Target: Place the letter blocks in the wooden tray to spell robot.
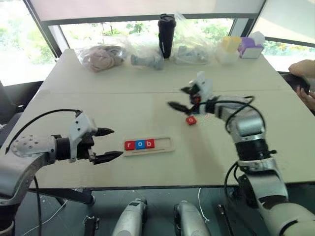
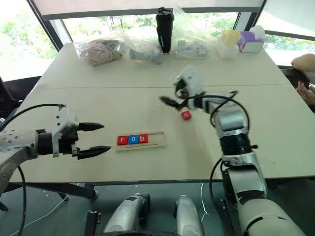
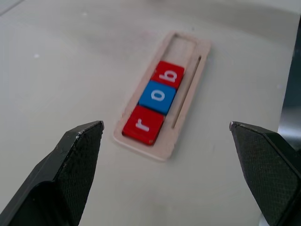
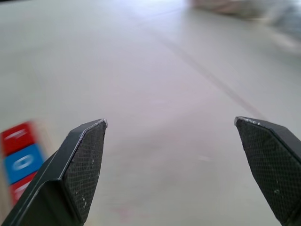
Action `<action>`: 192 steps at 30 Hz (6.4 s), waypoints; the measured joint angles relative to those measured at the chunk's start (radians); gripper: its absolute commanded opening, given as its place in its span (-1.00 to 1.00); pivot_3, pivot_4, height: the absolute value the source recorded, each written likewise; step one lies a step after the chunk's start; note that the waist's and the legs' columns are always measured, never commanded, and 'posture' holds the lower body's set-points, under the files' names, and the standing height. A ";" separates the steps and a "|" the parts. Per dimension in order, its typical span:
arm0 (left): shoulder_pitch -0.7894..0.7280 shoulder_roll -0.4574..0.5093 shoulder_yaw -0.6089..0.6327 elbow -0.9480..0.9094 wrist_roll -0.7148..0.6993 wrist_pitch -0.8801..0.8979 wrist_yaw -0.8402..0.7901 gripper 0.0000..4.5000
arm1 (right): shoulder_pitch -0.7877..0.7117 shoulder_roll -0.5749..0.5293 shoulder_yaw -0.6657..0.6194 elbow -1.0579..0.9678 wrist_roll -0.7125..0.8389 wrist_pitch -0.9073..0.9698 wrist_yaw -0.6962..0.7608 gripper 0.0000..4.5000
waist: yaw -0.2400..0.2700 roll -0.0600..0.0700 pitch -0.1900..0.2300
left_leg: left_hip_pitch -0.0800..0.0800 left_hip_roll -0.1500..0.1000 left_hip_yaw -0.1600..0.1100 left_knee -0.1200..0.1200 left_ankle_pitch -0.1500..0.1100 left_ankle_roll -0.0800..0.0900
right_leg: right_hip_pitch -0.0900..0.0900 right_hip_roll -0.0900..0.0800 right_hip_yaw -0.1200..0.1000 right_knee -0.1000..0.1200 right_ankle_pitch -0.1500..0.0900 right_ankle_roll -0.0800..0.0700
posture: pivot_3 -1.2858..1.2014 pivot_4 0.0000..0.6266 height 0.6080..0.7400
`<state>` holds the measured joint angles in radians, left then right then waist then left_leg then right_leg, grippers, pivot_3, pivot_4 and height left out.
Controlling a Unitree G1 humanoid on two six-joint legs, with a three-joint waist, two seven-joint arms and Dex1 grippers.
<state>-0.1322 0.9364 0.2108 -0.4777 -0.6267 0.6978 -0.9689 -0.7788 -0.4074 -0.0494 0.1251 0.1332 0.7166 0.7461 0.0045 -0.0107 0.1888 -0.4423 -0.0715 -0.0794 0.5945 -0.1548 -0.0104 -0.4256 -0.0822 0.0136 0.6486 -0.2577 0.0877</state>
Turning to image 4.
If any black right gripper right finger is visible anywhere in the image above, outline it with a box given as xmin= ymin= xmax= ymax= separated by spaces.
xmin=234 ymin=116 xmax=301 ymax=226

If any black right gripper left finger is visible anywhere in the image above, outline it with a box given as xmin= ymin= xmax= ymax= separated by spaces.
xmin=0 ymin=118 xmax=108 ymax=226

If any blue letter block O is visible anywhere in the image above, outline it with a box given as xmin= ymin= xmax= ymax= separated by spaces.
xmin=2 ymin=144 xmax=47 ymax=185

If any red letter block T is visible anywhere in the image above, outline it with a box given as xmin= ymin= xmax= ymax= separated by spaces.
xmin=0 ymin=121 xmax=40 ymax=156

